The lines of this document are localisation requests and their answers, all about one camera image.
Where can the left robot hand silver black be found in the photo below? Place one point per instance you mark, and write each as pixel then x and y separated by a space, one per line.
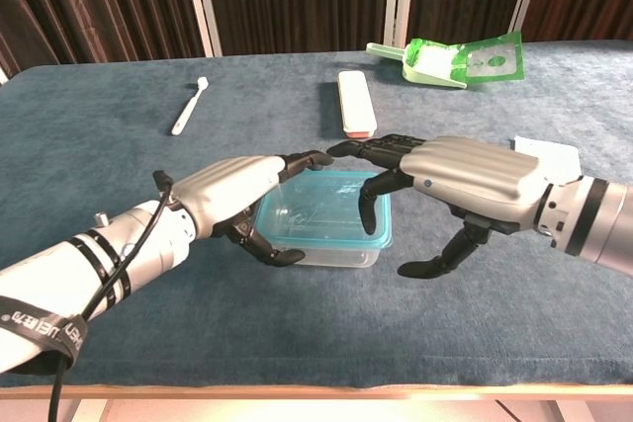
pixel 227 185

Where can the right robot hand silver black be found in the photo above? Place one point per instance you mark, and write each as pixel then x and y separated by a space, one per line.
pixel 475 180

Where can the blue transparent container lid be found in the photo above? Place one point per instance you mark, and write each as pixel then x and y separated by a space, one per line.
pixel 321 209

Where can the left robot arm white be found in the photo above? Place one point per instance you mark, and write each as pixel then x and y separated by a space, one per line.
pixel 59 274

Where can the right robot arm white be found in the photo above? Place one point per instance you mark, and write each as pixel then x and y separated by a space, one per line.
pixel 598 219

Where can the white flat package card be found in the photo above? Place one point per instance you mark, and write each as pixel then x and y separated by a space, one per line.
pixel 549 157

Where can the white plastic spoon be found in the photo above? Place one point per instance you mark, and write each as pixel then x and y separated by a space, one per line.
pixel 185 113

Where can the green transparent plastic bag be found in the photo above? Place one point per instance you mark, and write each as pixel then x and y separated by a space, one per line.
pixel 494 61

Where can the white rectangular case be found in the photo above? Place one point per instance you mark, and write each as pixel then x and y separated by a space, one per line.
pixel 356 101

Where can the blue-grey table cloth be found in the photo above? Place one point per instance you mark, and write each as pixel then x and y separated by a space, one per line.
pixel 198 333

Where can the pale green plastic scoop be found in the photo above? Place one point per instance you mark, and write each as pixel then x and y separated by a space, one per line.
pixel 383 50

